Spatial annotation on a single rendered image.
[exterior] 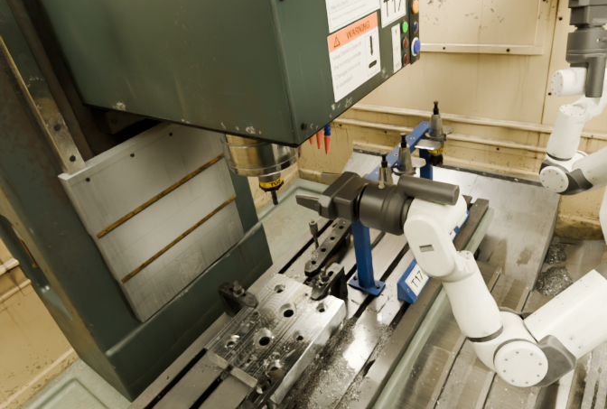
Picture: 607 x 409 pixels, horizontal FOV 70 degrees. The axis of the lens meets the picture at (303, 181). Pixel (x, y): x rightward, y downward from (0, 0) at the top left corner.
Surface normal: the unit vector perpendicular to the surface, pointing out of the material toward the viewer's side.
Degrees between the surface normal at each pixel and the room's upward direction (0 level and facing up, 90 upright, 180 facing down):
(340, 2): 90
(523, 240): 24
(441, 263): 82
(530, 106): 90
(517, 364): 69
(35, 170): 90
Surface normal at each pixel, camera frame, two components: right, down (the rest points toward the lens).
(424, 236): -0.60, 0.37
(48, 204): 0.80, 0.20
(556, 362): -0.17, 0.20
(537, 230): -0.38, -0.57
